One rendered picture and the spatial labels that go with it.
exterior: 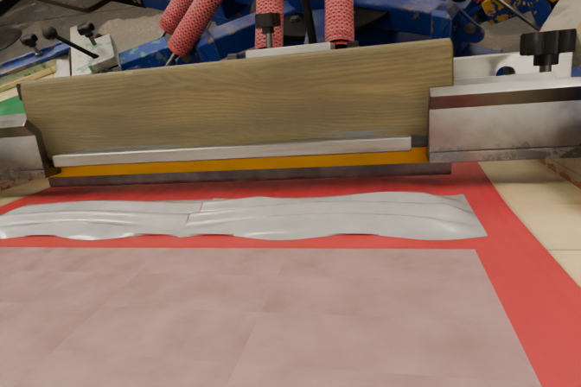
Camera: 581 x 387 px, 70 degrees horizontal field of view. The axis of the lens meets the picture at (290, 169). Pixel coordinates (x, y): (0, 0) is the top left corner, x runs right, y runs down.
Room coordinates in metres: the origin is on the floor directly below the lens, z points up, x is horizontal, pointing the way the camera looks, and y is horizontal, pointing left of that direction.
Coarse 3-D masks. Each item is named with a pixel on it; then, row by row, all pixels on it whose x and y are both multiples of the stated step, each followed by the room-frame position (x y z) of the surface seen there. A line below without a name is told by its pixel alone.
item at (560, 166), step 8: (544, 160) 0.20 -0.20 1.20; (552, 160) 0.19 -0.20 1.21; (560, 160) 0.18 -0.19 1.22; (568, 160) 0.17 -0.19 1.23; (576, 160) 0.17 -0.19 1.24; (552, 168) 0.19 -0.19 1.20; (560, 168) 0.18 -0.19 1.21; (568, 168) 0.17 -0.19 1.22; (576, 168) 0.16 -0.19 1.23; (568, 176) 0.17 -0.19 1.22; (576, 176) 0.16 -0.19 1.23; (0, 184) 0.34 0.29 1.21; (8, 184) 0.35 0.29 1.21; (16, 184) 0.35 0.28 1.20; (576, 184) 0.16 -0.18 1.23
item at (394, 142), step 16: (224, 144) 0.26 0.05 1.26; (240, 144) 0.25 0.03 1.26; (256, 144) 0.24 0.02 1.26; (272, 144) 0.24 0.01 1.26; (288, 144) 0.23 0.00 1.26; (304, 144) 0.23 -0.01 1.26; (320, 144) 0.22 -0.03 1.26; (336, 144) 0.22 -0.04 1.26; (352, 144) 0.22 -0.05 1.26; (368, 144) 0.21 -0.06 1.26; (384, 144) 0.21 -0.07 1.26; (400, 144) 0.20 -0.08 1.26; (64, 160) 0.29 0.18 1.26; (80, 160) 0.28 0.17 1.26; (96, 160) 0.28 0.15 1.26; (112, 160) 0.27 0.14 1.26; (128, 160) 0.27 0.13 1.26; (144, 160) 0.26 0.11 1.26; (160, 160) 0.26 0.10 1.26; (176, 160) 0.26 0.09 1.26; (192, 160) 0.25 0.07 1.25; (208, 160) 0.25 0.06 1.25
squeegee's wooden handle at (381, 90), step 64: (192, 64) 0.30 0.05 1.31; (256, 64) 0.28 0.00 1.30; (320, 64) 0.26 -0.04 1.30; (384, 64) 0.25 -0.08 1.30; (448, 64) 0.23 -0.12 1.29; (64, 128) 0.32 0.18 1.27; (128, 128) 0.29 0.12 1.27; (192, 128) 0.27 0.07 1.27; (256, 128) 0.26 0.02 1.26; (320, 128) 0.24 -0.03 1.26; (384, 128) 0.22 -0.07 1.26
